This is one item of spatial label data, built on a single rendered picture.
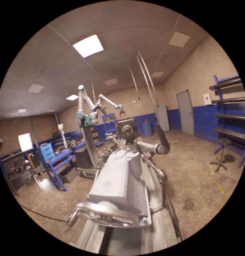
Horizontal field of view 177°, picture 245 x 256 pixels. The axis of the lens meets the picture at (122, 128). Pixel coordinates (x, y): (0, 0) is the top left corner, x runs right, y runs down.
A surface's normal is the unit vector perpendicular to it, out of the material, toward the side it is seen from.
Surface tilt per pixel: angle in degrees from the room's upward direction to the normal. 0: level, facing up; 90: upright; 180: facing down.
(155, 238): 0
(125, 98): 90
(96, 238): 0
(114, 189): 0
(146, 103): 90
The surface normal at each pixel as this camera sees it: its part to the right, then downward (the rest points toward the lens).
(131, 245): -0.34, -0.92
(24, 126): 0.97, -0.20
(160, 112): -0.10, 0.14
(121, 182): 0.16, -0.98
